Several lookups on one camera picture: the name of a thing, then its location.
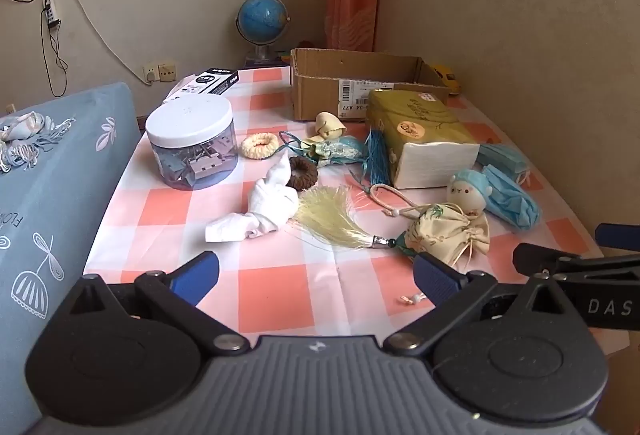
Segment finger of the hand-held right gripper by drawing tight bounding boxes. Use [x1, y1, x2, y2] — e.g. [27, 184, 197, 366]
[514, 242, 640, 331]
[596, 223, 640, 247]

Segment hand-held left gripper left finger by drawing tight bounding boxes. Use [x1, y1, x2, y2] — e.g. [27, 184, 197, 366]
[66, 251, 251, 357]

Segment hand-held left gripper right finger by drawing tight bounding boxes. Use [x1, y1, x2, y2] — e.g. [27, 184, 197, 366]
[382, 251, 573, 357]

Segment cream sachet with tassel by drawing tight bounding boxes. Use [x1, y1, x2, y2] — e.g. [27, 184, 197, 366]
[292, 184, 492, 273]

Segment white cloth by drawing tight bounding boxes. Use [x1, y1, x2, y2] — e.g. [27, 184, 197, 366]
[205, 150, 300, 243]

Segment blue face mask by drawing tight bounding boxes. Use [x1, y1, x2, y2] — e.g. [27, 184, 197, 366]
[475, 143, 533, 186]
[481, 164, 542, 231]

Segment cream scrunchie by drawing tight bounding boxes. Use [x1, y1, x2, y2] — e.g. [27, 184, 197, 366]
[241, 132, 280, 160]

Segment brown scrunchie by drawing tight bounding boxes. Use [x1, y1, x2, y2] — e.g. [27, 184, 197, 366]
[285, 156, 319, 190]

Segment blue sachet with teal tassel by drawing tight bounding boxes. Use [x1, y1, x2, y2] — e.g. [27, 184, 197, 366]
[279, 125, 398, 188]

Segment brown cardboard box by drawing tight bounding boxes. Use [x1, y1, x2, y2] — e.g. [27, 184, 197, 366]
[290, 48, 463, 122]

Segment pink checkered tablecloth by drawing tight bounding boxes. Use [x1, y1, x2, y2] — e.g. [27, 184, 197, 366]
[82, 65, 631, 356]

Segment olive green tissue pack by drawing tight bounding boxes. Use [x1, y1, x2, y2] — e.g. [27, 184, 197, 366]
[366, 90, 481, 190]

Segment blue printed cushion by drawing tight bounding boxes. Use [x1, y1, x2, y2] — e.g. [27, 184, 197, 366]
[0, 82, 141, 435]

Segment clear jar with white lid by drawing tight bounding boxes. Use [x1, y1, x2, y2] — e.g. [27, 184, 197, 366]
[145, 95, 239, 190]

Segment cream cloth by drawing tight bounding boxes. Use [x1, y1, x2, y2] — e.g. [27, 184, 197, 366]
[314, 111, 347, 140]

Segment black and white pen box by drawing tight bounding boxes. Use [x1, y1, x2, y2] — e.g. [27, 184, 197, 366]
[162, 69, 240, 103]

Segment yellow toy car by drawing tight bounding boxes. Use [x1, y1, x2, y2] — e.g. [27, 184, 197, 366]
[430, 63, 462, 94]

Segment large cardboard sheet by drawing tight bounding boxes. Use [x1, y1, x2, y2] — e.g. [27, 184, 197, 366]
[375, 0, 640, 246]

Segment knotted fringed scarf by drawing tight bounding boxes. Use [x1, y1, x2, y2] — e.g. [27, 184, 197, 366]
[0, 111, 76, 173]

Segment blue globe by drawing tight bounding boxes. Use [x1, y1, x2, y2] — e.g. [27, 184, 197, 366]
[235, 0, 291, 66]

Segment wall outlets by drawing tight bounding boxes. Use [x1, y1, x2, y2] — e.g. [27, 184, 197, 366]
[143, 61, 178, 83]

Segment black wall cable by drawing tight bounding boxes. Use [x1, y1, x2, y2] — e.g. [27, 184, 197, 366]
[2, 0, 69, 98]

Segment white wall cable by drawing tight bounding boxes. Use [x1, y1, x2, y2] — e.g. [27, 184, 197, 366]
[55, 0, 153, 86]

